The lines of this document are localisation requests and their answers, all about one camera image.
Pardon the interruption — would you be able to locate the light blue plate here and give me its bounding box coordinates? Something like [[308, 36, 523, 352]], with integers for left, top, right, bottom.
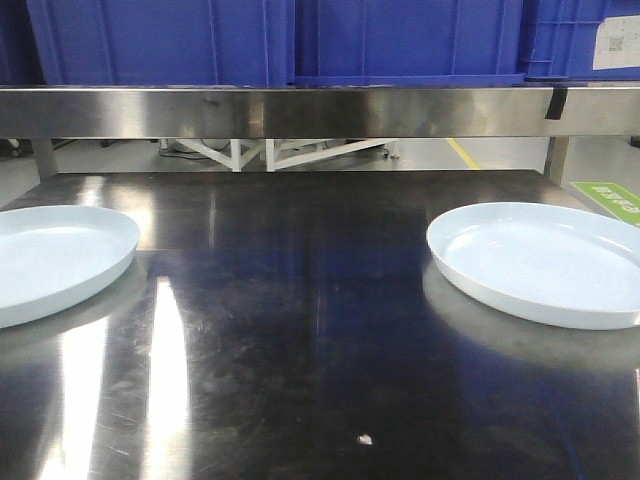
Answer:
[[1, 205, 140, 328], [426, 202, 639, 331]]

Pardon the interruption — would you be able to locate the blue plastic bin, middle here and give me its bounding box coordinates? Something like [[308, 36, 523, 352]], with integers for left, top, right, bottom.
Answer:
[[295, 1, 524, 87]]

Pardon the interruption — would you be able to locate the blue plastic bin, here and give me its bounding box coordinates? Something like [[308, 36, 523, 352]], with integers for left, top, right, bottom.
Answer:
[[518, 1, 639, 81], [295, 1, 524, 87], [27, 1, 295, 88]]

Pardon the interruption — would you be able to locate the black tape strip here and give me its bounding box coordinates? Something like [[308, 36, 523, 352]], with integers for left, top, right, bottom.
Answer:
[[545, 86, 568, 120]]

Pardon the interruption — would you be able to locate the blue plastic bin, left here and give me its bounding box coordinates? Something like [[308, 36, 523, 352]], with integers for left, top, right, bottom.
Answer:
[[27, 1, 295, 88]]

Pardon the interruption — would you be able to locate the green floor sign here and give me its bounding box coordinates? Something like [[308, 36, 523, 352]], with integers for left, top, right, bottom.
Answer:
[[571, 181, 640, 226]]

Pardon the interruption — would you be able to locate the blue plastic bin, right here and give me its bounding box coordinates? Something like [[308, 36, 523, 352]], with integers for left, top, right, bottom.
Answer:
[[518, 1, 639, 81]]

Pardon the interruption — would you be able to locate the white paper label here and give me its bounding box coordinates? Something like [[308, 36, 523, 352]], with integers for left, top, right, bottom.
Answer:
[[593, 15, 639, 70]]

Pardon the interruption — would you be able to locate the white metal frame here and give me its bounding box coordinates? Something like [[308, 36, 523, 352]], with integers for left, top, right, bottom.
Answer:
[[158, 138, 398, 172]]

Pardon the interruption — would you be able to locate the steel shelf post, right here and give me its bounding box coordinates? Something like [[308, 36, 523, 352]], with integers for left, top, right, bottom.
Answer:
[[543, 136, 571, 186]]

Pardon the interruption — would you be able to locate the steel shelf post, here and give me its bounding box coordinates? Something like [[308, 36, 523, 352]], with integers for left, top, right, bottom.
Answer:
[[31, 138, 59, 182], [543, 136, 571, 186]]

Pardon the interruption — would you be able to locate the steel shelf post, left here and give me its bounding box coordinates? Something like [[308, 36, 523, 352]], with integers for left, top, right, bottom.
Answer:
[[31, 138, 59, 182]]

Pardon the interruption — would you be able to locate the stainless steel shelf rail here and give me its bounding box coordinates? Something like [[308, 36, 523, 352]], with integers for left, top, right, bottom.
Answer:
[[1, 82, 639, 139]]

